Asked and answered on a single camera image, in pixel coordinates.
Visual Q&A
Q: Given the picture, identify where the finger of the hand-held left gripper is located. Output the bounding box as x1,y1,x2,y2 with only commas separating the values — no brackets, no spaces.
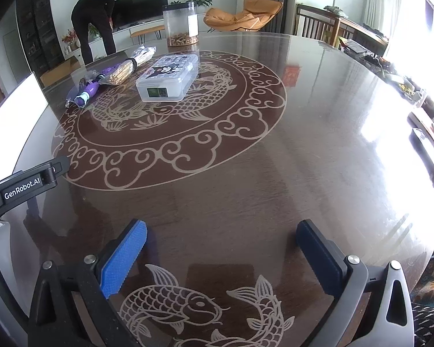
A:
40,155,70,189

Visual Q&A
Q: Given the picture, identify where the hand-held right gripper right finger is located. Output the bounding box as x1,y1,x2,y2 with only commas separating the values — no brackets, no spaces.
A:
297,219,416,347

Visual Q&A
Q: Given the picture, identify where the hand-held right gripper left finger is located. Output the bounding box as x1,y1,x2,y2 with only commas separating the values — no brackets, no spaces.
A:
28,219,148,347

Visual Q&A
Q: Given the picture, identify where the white storage box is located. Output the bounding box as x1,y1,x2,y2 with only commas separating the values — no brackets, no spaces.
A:
0,72,50,136

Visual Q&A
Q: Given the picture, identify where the purple toy in clear bag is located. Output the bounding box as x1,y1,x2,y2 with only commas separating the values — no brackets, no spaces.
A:
65,63,131,109

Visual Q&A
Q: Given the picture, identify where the black white patterned cloth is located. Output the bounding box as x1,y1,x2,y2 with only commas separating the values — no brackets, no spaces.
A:
410,293,434,347

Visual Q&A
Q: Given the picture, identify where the chopstick bundle in clear bag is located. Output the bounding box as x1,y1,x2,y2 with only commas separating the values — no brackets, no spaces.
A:
100,45,157,86

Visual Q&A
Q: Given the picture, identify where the red flower plant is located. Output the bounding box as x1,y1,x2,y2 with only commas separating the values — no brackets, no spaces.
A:
61,29,79,51

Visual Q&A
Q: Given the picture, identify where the white cartoon print plastic box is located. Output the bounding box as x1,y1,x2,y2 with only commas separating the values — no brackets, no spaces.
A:
135,53,199,102

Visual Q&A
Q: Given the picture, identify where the dark display cabinet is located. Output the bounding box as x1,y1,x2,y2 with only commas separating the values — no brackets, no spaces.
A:
15,0,66,73

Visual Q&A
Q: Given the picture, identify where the white television cabinet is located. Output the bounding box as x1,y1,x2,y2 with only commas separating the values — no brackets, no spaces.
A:
63,22,209,62

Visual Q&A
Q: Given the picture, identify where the dark dining chair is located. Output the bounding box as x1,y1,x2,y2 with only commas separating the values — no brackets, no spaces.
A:
407,110,434,206

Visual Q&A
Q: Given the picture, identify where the wooden bench with metal legs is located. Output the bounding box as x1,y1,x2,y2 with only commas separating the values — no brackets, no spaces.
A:
129,25,166,40

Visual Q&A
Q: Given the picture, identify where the black television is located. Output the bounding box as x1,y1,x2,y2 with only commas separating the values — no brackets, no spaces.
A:
110,0,168,31

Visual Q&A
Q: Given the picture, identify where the clear snack jar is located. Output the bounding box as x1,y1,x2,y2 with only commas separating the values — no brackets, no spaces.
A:
162,2,199,47

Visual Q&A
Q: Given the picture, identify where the wooden desk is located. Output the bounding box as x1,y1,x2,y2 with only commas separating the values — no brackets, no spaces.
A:
323,5,390,57

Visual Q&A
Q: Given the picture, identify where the wooden slatted chair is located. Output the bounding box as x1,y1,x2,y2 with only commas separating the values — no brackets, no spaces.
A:
297,3,339,46

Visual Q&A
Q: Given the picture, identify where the orange lounge chair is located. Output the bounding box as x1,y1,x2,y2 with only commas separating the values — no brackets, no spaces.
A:
204,0,283,32

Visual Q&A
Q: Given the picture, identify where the white curtain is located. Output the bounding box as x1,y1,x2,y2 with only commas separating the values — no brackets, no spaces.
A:
362,0,426,41

